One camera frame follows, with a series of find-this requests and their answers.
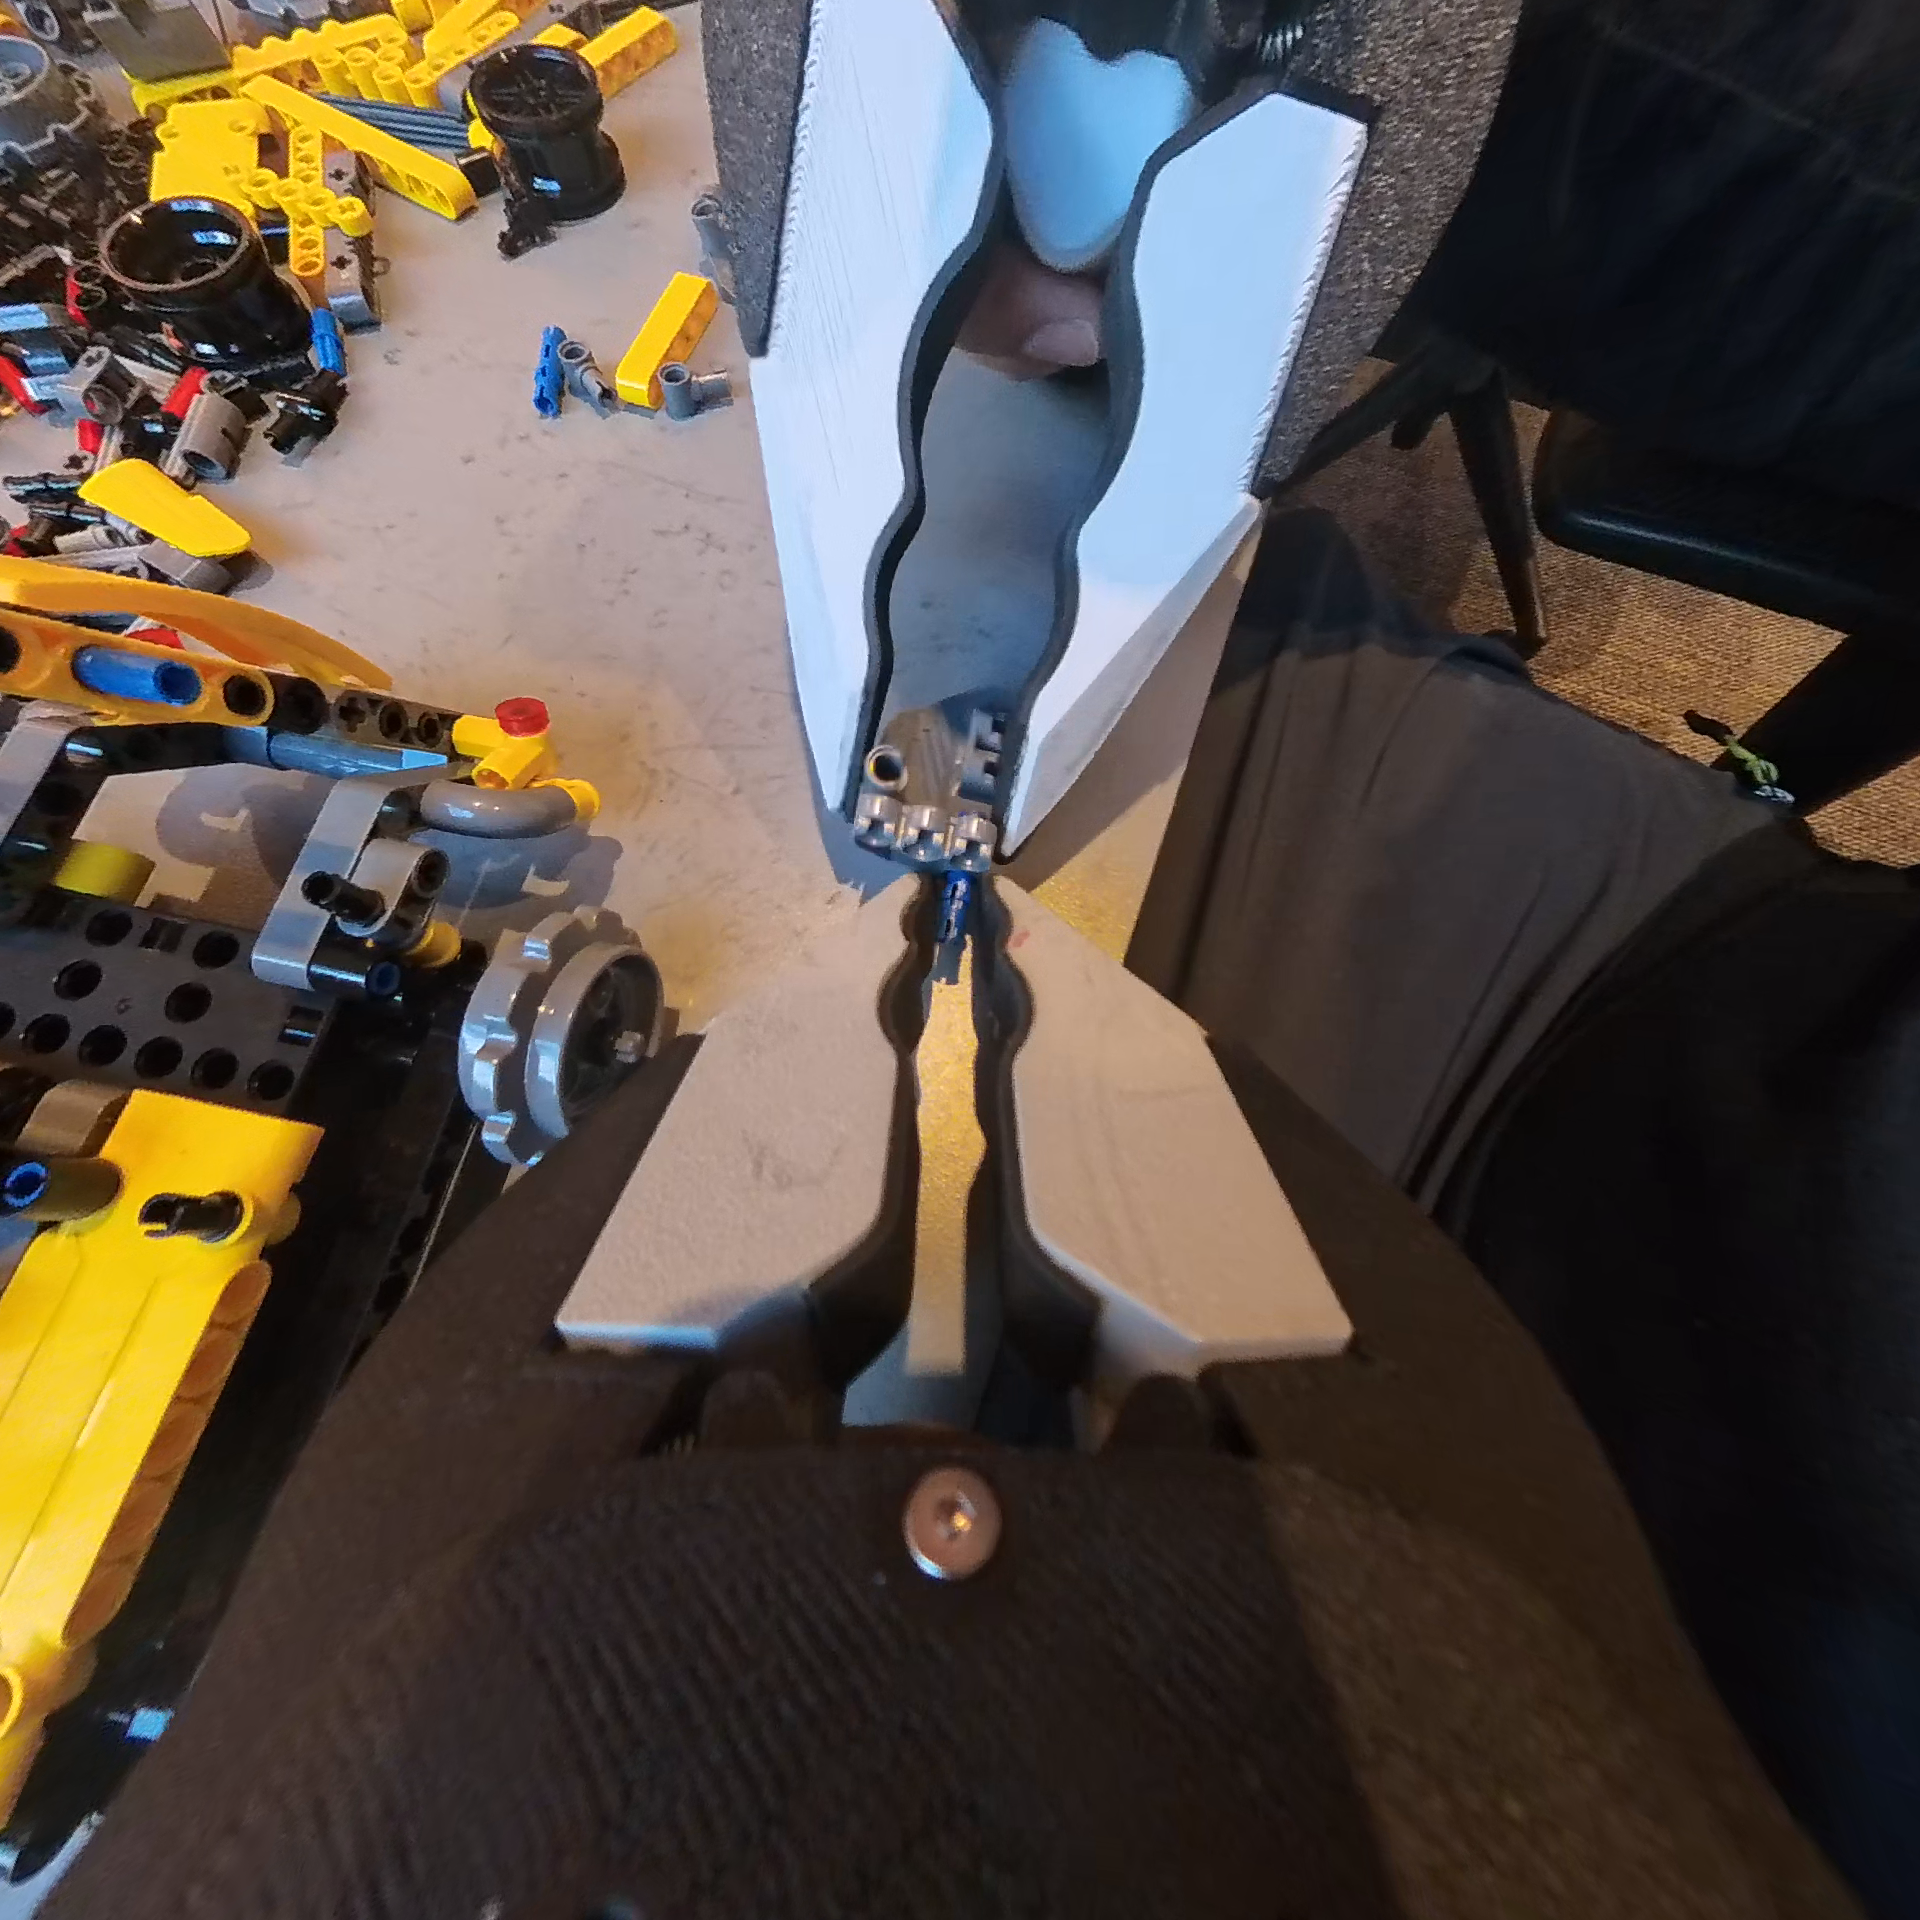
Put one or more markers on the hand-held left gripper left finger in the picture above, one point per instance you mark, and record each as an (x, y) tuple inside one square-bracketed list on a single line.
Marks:
[(722, 1185)]

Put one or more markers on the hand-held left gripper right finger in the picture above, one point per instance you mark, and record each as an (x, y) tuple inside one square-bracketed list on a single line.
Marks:
[(1186, 1185)]

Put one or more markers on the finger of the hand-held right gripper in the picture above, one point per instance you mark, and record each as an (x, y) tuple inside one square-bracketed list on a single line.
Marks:
[(1245, 301), (857, 301)]

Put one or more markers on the blue toy pin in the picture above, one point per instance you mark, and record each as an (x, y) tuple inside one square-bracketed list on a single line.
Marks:
[(551, 368), (951, 907)]

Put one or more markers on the grey panel with blue pins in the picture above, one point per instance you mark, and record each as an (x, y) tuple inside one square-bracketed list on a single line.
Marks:
[(917, 773)]

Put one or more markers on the grey desk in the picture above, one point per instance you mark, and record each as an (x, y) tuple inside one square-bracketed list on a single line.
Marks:
[(630, 630)]

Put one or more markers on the person's right hand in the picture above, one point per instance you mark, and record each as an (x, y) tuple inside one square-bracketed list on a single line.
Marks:
[(1044, 323)]

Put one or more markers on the grey toy connector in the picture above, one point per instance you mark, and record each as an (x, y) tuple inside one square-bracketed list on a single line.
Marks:
[(693, 390), (593, 378)]

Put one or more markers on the short yellow toy beam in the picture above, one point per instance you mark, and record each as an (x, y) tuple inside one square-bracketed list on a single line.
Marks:
[(669, 339)]

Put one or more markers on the black toy wheel rim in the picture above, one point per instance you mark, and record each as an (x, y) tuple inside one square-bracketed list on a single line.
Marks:
[(189, 277), (547, 135)]

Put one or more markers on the person's trousers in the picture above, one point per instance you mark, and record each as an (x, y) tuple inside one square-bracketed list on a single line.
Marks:
[(1349, 840)]

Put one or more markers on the pile of yellow toy beams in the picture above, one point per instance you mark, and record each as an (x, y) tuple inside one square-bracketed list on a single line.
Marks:
[(316, 165)]

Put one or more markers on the yellow black toy vehicle model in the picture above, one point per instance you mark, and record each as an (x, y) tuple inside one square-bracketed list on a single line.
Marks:
[(150, 1277)]

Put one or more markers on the small green object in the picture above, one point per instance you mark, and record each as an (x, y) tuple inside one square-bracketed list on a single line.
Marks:
[(1748, 758)]

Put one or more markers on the pile of small toy connectors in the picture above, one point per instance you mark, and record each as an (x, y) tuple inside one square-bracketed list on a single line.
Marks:
[(195, 435)]

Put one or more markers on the yellow curved toy panel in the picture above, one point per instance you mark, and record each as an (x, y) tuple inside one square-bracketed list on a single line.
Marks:
[(165, 504)]

